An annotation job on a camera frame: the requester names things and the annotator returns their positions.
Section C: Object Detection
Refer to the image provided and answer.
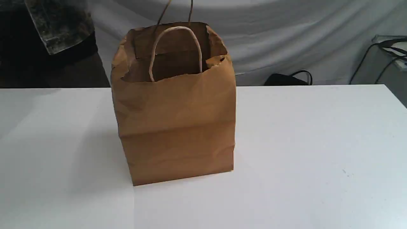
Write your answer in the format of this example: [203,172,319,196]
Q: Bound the black cables at right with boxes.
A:
[350,38,407,85]

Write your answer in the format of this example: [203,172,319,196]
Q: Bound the black bag behind table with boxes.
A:
[263,70,314,87]

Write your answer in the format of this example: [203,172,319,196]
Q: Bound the white power strip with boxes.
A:
[395,59,407,72]

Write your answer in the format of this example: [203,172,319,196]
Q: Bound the white backdrop cloth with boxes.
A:
[86,0,407,88]

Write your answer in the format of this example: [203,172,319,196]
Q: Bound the brown paper bag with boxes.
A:
[111,1,236,186]

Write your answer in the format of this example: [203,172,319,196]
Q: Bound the person in camouflage jacket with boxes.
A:
[0,0,110,88]

